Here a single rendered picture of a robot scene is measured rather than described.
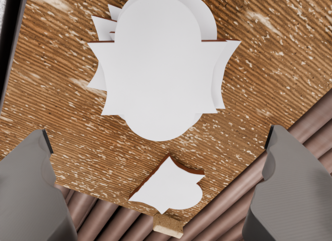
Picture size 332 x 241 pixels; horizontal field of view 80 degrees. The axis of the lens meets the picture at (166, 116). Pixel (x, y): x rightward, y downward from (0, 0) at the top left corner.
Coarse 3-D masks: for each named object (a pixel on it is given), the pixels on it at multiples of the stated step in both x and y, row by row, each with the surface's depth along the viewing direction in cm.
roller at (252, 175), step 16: (320, 112) 29; (288, 128) 32; (304, 128) 31; (256, 160) 35; (240, 176) 37; (256, 176) 35; (224, 192) 39; (240, 192) 37; (208, 208) 41; (224, 208) 40; (192, 224) 44; (208, 224) 42; (176, 240) 46
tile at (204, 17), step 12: (180, 0) 16; (192, 0) 16; (192, 12) 17; (204, 12) 17; (204, 24) 17; (204, 36) 18; (216, 36) 18; (228, 48) 18; (216, 72) 19; (216, 84) 20; (216, 96) 20; (216, 108) 21
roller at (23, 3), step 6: (24, 0) 21; (24, 6) 22; (18, 12) 22; (18, 18) 22; (18, 24) 23; (18, 30) 23; (18, 36) 23; (12, 42) 24; (12, 48) 24; (12, 54) 24; (12, 60) 24; (6, 72) 26; (6, 78) 26; (6, 84) 26; (0, 102) 28; (0, 108) 28; (0, 114) 28
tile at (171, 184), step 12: (168, 156) 29; (156, 168) 31; (168, 168) 30; (180, 168) 30; (144, 180) 32; (156, 180) 31; (168, 180) 31; (180, 180) 31; (192, 180) 32; (132, 192) 34; (144, 192) 33; (156, 192) 33; (168, 192) 33; (180, 192) 33; (192, 192) 33; (156, 204) 34; (168, 204) 34; (180, 204) 34; (192, 204) 34
